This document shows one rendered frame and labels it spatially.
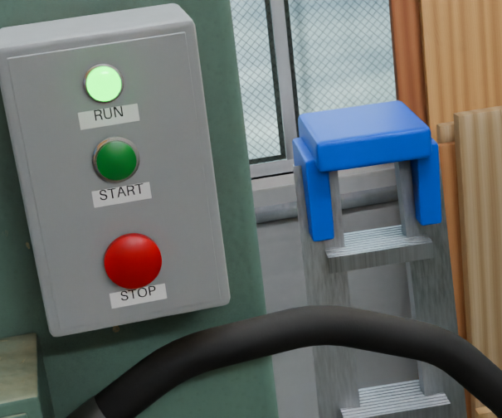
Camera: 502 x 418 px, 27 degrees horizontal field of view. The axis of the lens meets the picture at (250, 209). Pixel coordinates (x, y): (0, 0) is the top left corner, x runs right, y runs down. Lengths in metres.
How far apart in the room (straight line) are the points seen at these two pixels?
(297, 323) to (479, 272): 1.38
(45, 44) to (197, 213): 0.12
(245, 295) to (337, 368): 0.90
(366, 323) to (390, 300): 1.67
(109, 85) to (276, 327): 0.18
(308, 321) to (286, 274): 1.60
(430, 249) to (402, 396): 0.24
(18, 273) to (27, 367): 0.06
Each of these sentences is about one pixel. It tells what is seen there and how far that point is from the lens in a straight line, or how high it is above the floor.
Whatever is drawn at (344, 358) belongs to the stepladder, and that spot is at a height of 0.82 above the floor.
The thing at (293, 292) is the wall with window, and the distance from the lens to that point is 2.23.
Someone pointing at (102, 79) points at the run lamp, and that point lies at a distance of 0.52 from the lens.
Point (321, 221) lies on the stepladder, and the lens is 1.44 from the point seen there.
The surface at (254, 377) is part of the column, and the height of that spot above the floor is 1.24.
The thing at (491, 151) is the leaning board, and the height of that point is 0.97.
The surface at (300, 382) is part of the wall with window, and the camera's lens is 2.33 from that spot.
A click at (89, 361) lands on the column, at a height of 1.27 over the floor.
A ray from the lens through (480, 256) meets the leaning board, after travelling 1.96.
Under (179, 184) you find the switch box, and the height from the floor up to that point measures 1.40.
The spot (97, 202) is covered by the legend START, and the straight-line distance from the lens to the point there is 0.54.
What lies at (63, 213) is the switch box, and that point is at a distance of 0.54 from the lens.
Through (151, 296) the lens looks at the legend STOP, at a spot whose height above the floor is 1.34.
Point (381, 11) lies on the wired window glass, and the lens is 2.18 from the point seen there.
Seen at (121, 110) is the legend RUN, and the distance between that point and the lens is 0.53.
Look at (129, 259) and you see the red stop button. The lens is 0.54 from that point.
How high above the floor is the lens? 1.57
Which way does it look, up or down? 20 degrees down
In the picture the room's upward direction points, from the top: 7 degrees counter-clockwise
